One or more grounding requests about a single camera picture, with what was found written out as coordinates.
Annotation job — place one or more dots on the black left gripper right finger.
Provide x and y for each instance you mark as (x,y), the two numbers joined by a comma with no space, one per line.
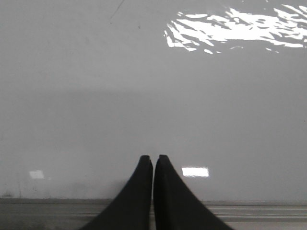
(175,206)

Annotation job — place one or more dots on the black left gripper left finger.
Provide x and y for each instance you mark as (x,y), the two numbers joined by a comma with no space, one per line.
(131,207)

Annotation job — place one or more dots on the white glossy whiteboard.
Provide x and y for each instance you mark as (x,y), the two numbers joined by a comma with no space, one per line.
(88,86)

